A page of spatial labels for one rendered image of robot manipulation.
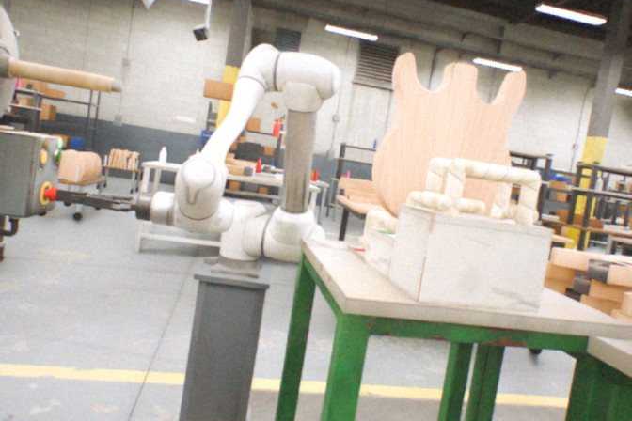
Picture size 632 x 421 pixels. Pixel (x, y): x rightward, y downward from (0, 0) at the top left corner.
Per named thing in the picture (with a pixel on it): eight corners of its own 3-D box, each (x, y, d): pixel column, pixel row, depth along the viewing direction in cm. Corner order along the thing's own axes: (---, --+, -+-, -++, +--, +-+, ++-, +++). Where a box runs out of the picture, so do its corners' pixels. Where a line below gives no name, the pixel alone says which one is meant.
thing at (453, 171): (447, 214, 83) (455, 165, 82) (437, 211, 86) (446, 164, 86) (461, 216, 84) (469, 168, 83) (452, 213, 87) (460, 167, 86)
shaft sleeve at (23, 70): (18, 60, 86) (17, 76, 86) (9, 58, 83) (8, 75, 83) (116, 78, 89) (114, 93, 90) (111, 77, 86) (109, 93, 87)
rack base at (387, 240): (387, 280, 96) (394, 239, 95) (362, 260, 112) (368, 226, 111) (494, 289, 103) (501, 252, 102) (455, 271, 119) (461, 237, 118)
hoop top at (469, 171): (453, 174, 83) (456, 157, 82) (445, 173, 86) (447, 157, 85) (542, 188, 87) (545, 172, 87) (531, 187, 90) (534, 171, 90)
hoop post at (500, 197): (496, 218, 95) (504, 176, 94) (487, 216, 98) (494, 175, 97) (509, 220, 96) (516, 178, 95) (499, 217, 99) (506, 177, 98)
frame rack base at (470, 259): (418, 304, 82) (434, 213, 81) (386, 279, 96) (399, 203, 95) (539, 313, 88) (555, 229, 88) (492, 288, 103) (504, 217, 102)
